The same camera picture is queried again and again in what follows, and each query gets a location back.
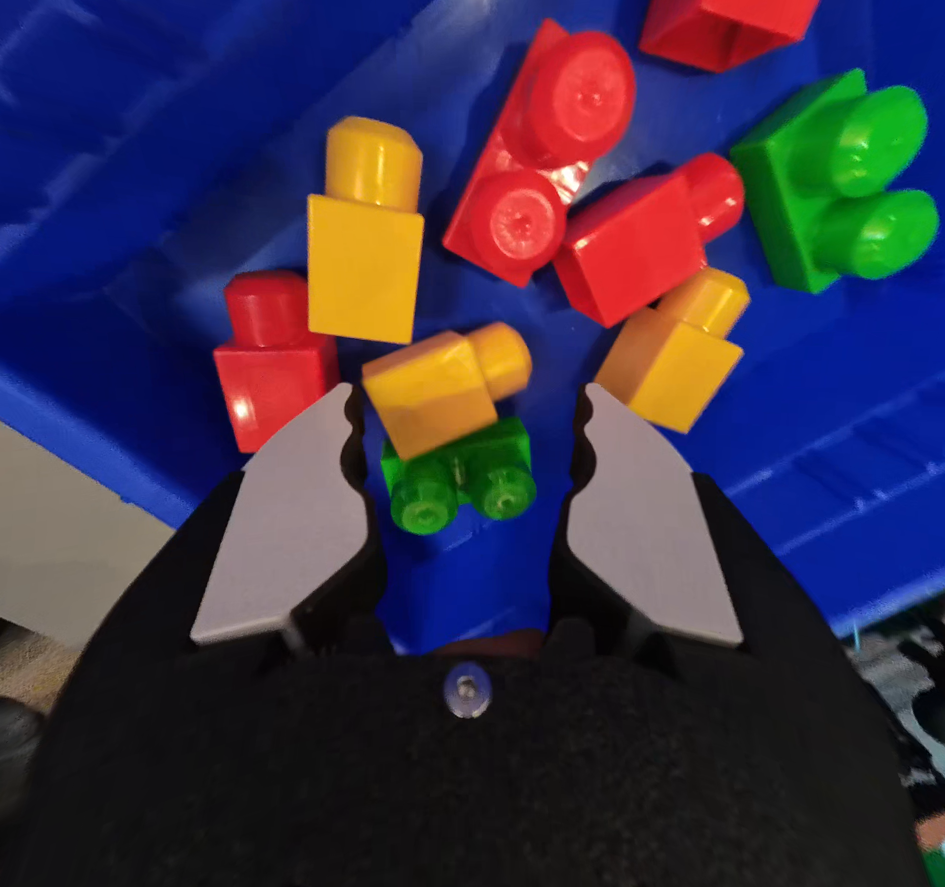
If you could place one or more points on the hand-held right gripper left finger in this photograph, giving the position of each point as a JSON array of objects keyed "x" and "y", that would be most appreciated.
[{"x": 288, "y": 532}]

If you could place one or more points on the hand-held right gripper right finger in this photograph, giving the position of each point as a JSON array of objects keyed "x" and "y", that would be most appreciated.
[{"x": 643, "y": 539}]

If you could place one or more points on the red two-stud toy block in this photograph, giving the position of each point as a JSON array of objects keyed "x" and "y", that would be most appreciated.
[{"x": 583, "y": 90}]

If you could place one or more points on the blue plastic bin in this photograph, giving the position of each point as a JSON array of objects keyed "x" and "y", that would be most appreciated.
[{"x": 148, "y": 90}]

